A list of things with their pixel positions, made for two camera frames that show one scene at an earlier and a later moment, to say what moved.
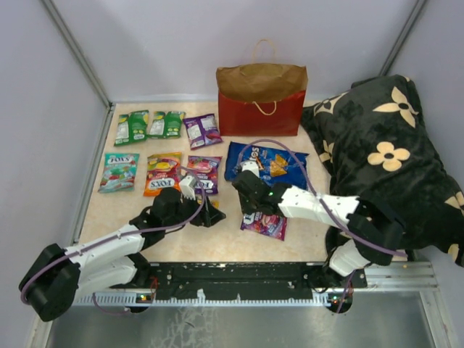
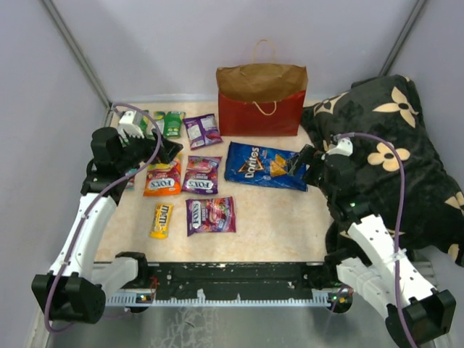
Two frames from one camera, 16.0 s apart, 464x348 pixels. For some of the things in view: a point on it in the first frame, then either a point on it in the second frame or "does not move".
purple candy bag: [202, 130] does not move
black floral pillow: [373, 138] does not move
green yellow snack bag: [166, 125] does not move
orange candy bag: [162, 171] does not move
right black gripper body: [249, 204] -> [315, 174]
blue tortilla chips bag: [278, 167] does not move
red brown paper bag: [261, 98] does not move
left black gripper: [208, 215] -> [168, 151]
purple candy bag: [272, 225] -> [211, 215]
